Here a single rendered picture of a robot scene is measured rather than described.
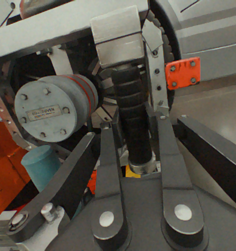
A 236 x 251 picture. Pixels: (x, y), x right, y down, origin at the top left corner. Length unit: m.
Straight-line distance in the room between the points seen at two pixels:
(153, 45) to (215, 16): 0.55
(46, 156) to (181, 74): 0.42
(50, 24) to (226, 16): 0.82
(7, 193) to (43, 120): 0.46
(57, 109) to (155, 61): 0.27
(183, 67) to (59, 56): 0.33
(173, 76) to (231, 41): 0.57
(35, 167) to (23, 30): 0.31
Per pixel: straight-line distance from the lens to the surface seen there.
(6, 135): 0.75
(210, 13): 0.89
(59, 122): 0.28
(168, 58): 0.48
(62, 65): 0.42
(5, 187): 0.70
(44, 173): 0.42
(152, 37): 0.38
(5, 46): 0.25
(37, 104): 0.29
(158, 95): 0.39
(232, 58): 0.94
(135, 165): 0.20
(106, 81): 0.49
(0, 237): 1.09
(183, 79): 0.40
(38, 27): 0.22
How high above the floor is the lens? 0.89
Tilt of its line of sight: 22 degrees down
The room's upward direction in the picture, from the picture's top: 14 degrees counter-clockwise
